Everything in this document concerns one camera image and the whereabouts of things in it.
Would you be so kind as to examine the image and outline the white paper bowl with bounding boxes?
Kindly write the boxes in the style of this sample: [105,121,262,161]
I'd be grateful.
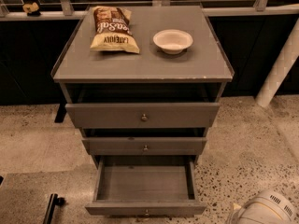
[153,29,193,55]

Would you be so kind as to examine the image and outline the grey drawer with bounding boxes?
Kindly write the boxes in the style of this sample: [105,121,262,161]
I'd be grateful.
[86,156,206,217]
[82,137,206,155]
[65,103,220,129]

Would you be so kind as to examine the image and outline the grey middle drawer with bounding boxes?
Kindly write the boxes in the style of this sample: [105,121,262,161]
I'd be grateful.
[82,137,206,155]

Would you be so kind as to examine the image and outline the brown chip bag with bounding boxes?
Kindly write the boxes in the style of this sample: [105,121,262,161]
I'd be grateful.
[91,6,140,54]

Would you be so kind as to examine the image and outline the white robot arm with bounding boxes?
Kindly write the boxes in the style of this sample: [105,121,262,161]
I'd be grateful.
[224,189,295,224]

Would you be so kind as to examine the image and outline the grey top drawer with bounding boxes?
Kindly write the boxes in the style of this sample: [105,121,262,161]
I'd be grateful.
[65,103,220,129]

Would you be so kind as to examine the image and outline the metal window railing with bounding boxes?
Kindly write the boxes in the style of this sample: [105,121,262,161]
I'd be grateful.
[0,0,299,22]

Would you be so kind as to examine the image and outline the small yellow black object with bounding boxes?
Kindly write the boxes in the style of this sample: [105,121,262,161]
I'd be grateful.
[22,2,40,16]

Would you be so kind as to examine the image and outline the grey drawer cabinet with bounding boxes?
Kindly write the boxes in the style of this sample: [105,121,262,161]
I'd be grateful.
[50,5,235,166]

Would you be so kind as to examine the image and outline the black floor stand bar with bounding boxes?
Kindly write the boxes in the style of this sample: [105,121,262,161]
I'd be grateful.
[43,193,65,224]

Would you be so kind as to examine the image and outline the white diagonal pillar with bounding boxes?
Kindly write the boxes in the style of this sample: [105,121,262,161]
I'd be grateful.
[255,19,299,107]

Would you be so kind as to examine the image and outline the grey bottom drawer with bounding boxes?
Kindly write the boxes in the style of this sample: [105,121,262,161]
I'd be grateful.
[86,156,206,217]

